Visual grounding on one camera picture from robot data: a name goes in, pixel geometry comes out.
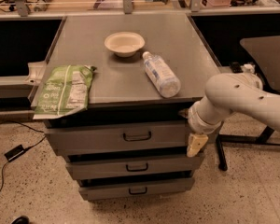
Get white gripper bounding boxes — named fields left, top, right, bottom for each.
left=178, top=105, right=221, bottom=158

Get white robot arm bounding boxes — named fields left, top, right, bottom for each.
left=179, top=73, right=280, bottom=157

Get grey drawer cabinet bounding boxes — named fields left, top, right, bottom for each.
left=45, top=14, right=218, bottom=188

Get grey middle drawer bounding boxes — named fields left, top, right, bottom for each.
left=66, top=153, right=204, bottom=180

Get grey drawer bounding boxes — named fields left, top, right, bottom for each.
left=78, top=177, right=195, bottom=201
left=46, top=120, right=190, bottom=155
left=66, top=153, right=204, bottom=180

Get grey top drawer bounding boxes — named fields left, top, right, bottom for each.
left=46, top=120, right=190, bottom=155

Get grey bottom drawer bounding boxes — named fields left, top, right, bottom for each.
left=78, top=177, right=195, bottom=201

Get clear plastic water bottle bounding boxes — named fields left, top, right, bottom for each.
left=142, top=51, right=181, bottom=98

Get white paper bowl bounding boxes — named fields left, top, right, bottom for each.
left=105, top=32, right=145, bottom=58

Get grey side table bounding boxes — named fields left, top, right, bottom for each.
left=240, top=35, right=280, bottom=92

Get green chip bag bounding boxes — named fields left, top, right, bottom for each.
left=34, top=65, right=96, bottom=119

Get black power adapter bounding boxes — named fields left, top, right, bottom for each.
left=5, top=145, right=24, bottom=162

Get black round object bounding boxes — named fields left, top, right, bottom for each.
left=11, top=216, right=30, bottom=224

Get black table leg frame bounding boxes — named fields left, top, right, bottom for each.
left=216, top=126, right=280, bottom=171

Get black floor cable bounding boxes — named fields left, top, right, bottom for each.
left=0, top=120, right=47, bottom=204

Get white plastic bracket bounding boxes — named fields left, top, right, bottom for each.
left=24, top=61, right=47, bottom=85

